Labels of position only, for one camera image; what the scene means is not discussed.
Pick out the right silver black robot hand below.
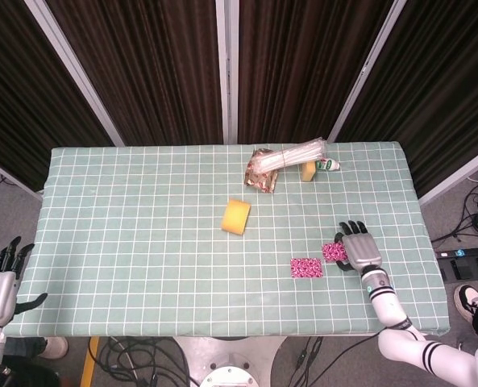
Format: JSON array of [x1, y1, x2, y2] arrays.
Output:
[[334, 219, 384, 273]]

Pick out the pink patterned rectangular block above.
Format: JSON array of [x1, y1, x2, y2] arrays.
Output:
[[289, 257, 323, 279], [322, 243, 347, 262]]

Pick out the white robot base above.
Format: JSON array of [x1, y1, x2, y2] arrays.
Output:
[[172, 335, 288, 387]]

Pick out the person leg dark trousers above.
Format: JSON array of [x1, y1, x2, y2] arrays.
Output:
[[0, 336, 62, 387]]

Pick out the light-coloured shoe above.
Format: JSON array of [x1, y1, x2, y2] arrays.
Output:
[[40, 336, 69, 360]]

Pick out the black foot pedal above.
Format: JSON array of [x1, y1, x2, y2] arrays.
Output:
[[439, 258, 477, 281]]

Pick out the black white sneaker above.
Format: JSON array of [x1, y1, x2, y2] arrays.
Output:
[[453, 284, 478, 323]]

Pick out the yellow floor tape strip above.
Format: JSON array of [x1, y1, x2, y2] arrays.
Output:
[[79, 336, 101, 387]]

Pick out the bundle of clear straws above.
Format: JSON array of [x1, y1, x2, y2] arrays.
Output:
[[247, 137, 328, 175]]

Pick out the gold foil snack packet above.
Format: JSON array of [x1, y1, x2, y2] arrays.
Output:
[[243, 148, 279, 194]]

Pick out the large yellow sponge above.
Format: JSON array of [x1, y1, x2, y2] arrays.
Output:
[[221, 198, 251, 236]]

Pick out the green checked tablecloth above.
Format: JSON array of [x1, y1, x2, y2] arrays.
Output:
[[2, 141, 451, 338]]

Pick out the dark brown curtain panel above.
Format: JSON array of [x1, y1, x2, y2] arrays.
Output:
[[337, 0, 478, 198], [0, 0, 114, 193], [47, 0, 223, 146], [238, 0, 395, 144]]

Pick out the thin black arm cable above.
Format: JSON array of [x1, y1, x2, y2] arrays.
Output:
[[335, 329, 384, 356]]

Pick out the silver partition bottom rail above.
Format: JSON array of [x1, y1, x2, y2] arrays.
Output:
[[418, 140, 478, 206], [0, 152, 44, 202]]

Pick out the black cable with connector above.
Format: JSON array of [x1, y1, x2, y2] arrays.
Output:
[[293, 336, 324, 387]]

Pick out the silver partition post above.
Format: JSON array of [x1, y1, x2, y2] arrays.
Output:
[[327, 0, 408, 143], [215, 0, 239, 145], [23, 0, 126, 147]]

